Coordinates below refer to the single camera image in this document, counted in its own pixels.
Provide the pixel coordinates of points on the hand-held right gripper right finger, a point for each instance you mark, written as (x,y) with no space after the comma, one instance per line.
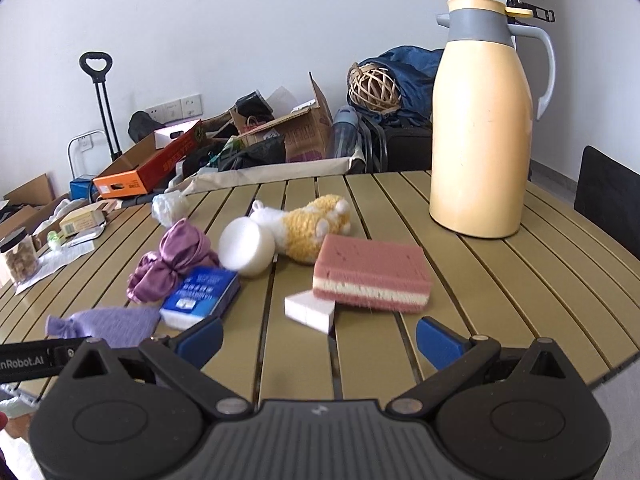
(440,342)

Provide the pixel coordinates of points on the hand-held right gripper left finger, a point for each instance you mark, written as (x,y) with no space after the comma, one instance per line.
(200,342)

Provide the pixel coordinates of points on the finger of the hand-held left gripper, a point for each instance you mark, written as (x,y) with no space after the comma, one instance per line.
(66,351)

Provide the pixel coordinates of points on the blue tissue packet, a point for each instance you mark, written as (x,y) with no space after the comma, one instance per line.
(200,295)

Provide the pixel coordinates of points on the lavender knitted pouch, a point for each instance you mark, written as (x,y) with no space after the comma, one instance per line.
(115,325)

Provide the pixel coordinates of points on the purple satin cloth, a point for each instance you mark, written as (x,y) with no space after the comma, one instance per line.
(175,255)

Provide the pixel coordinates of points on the pink layered sponge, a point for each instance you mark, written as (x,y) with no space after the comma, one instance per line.
(370,265)

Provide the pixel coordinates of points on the white foam ball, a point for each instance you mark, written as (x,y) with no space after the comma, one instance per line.
(245,247)

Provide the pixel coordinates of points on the white sponge block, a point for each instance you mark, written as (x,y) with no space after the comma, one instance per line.
(310,310)

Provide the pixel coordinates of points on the clear plastic bag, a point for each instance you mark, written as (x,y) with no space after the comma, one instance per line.
(170,208)

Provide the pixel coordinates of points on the yellow plush toy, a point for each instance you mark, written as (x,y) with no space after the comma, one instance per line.
(305,230)

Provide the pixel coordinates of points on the olive folding camping table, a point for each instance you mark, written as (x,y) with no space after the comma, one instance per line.
(500,285)

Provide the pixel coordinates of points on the white paper sheet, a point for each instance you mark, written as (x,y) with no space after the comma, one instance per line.
(60,261)

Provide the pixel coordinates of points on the clear jar with black lid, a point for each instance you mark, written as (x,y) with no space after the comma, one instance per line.
(20,260)

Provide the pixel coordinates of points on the small green bottle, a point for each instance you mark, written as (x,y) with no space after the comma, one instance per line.
(54,240)

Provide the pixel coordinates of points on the silver foil packet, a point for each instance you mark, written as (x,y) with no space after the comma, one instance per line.
(85,237)

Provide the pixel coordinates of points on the small beige box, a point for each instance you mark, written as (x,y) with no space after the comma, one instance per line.
(82,221)

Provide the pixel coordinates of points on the white plastic bag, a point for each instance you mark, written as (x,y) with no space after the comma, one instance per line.
(61,207)

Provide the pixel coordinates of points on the blue cardboard box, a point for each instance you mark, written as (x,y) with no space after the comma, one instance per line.
(80,189)

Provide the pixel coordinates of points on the large open cardboard box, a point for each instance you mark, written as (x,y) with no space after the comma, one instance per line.
(35,187)

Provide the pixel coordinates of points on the orange cardboard box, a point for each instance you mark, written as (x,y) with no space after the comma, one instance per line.
(130,180)

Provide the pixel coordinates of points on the black suitcase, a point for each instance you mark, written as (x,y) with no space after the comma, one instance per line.
(405,150)

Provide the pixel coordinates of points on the black plastic bag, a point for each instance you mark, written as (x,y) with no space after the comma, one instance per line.
(255,152)

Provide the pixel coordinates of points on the yellow thermos jug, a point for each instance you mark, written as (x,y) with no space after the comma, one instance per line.
(475,135)

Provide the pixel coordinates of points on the brown paper bag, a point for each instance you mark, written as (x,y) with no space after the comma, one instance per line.
(260,127)

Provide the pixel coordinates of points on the black folding chair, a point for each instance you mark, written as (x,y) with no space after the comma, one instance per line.
(610,195)

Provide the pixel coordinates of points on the blue water bottle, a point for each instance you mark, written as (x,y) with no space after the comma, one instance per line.
(345,132)

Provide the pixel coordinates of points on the brown cardboard box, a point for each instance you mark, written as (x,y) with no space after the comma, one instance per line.
(305,135)

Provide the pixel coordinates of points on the black pouch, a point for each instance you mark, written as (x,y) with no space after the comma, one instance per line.
(252,102)

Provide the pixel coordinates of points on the woven rattan ball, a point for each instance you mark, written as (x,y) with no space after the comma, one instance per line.
(375,87)

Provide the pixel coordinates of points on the blue fabric bag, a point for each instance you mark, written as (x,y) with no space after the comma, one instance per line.
(415,75)

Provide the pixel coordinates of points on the white wall socket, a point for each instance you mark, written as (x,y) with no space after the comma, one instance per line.
(86,145)
(192,104)
(156,111)
(173,107)

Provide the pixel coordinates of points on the white metal frame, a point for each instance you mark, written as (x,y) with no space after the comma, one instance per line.
(87,133)

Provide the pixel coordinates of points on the black camera tripod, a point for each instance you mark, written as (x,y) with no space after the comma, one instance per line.
(542,14)

